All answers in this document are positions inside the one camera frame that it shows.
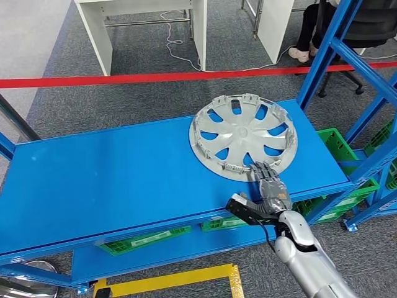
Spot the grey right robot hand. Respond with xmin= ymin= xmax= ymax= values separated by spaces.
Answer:
xmin=250 ymin=161 xmax=293 ymax=218

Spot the silver plastic wheel hubcap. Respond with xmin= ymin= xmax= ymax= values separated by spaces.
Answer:
xmin=188 ymin=93 xmax=298 ymax=183

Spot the blue steel shelf rack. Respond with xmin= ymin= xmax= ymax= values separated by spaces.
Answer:
xmin=0 ymin=0 xmax=397 ymax=296
xmin=341 ymin=115 xmax=397 ymax=234

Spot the green plastic crate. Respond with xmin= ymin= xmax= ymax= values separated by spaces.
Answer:
xmin=201 ymin=215 xmax=248 ymax=233
xmin=293 ymin=128 xmax=380 ymax=225
xmin=363 ymin=119 xmax=397 ymax=191
xmin=98 ymin=225 xmax=192 ymax=256

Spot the white office desk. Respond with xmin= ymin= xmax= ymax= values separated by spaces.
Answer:
xmin=241 ymin=0 xmax=295 ymax=65
xmin=74 ymin=0 xmax=208 ymax=77

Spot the person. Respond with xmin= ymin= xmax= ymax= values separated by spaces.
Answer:
xmin=288 ymin=0 xmax=340 ymax=64

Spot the black office chair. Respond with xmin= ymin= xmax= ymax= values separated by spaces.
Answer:
xmin=316 ymin=0 xmax=397 ymax=99

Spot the red barrier belt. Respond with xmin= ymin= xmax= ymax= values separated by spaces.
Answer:
xmin=0 ymin=60 xmax=397 ymax=90

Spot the chrome stanchion with round base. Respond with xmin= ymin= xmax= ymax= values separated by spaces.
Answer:
xmin=0 ymin=260 xmax=60 ymax=298

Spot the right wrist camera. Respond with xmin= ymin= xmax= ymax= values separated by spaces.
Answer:
xmin=225 ymin=192 xmax=280 ymax=228

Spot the yellow floor tape frame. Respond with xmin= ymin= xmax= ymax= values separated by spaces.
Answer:
xmin=92 ymin=263 xmax=246 ymax=298

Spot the white floor cable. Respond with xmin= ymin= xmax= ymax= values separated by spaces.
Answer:
xmin=160 ymin=10 xmax=292 ymax=73

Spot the dark barrier post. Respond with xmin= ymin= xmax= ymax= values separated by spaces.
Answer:
xmin=0 ymin=93 xmax=41 ymax=143

